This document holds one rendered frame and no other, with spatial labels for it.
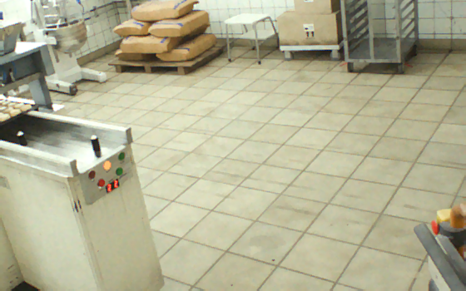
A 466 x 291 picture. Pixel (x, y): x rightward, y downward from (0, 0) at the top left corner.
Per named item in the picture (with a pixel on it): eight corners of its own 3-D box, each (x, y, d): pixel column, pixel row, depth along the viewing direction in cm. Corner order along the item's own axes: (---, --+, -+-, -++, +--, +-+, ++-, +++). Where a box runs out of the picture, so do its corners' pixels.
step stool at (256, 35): (285, 51, 589) (280, 10, 572) (260, 65, 562) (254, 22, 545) (253, 49, 621) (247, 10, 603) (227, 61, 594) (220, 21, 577)
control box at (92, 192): (85, 203, 212) (76, 171, 206) (128, 175, 228) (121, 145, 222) (91, 204, 209) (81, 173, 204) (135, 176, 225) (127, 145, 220)
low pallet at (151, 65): (109, 72, 641) (107, 63, 637) (151, 51, 699) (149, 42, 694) (192, 75, 571) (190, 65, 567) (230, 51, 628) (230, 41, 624)
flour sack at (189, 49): (188, 63, 575) (185, 50, 570) (156, 63, 599) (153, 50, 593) (220, 42, 628) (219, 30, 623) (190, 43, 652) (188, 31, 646)
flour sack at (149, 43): (117, 55, 616) (114, 40, 609) (140, 43, 647) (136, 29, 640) (169, 54, 576) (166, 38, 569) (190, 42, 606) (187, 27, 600)
